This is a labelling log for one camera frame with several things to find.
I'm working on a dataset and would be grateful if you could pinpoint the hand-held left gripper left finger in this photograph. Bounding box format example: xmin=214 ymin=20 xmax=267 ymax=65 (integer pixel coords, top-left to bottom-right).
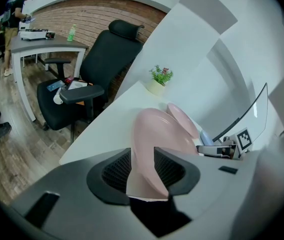
xmin=9 ymin=148 xmax=157 ymax=240

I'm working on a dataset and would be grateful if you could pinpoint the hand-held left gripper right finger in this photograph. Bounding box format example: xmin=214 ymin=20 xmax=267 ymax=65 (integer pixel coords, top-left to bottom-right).
xmin=154 ymin=146 xmax=244 ymax=235

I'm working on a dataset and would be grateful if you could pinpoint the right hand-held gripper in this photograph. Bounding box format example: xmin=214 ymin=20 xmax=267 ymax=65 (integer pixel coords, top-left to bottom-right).
xmin=196 ymin=127 xmax=254 ymax=159

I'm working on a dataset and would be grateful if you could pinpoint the blue big plate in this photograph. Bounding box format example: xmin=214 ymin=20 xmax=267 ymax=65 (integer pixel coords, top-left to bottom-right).
xmin=199 ymin=129 xmax=215 ymax=147

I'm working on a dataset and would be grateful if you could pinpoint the pink big plate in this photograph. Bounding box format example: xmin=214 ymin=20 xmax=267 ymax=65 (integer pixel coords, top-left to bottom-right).
xmin=166 ymin=102 xmax=199 ymax=140
xmin=126 ymin=107 xmax=200 ymax=202

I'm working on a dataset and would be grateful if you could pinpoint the potted green plant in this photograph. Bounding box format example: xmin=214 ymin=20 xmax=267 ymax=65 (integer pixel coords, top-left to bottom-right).
xmin=145 ymin=64 xmax=174 ymax=97

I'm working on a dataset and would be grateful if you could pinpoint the white printed booklet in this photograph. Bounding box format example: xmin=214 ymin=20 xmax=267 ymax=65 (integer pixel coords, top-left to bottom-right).
xmin=67 ymin=78 xmax=89 ymax=90

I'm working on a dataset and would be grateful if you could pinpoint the smartphone with blue screen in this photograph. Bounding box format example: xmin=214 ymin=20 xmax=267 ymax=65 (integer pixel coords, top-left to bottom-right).
xmin=47 ymin=80 xmax=65 ymax=92

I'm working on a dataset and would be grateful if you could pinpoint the black office chair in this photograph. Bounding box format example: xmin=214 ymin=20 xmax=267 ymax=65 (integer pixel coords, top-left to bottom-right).
xmin=36 ymin=19 xmax=145 ymax=145

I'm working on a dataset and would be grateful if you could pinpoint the grey desk with white legs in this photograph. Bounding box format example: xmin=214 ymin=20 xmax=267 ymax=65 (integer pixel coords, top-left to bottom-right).
xmin=10 ymin=32 xmax=90 ymax=123

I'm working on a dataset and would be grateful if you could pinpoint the green plastic bottle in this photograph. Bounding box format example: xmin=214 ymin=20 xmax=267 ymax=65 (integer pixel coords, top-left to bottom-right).
xmin=67 ymin=23 xmax=78 ymax=42

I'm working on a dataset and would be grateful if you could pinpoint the white tabletop appliance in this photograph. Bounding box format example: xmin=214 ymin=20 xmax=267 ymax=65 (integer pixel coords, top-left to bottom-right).
xmin=19 ymin=28 xmax=57 ymax=42

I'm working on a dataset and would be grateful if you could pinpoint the whiteboard with black frame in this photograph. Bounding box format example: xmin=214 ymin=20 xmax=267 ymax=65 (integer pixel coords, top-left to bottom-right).
xmin=211 ymin=82 xmax=268 ymax=145

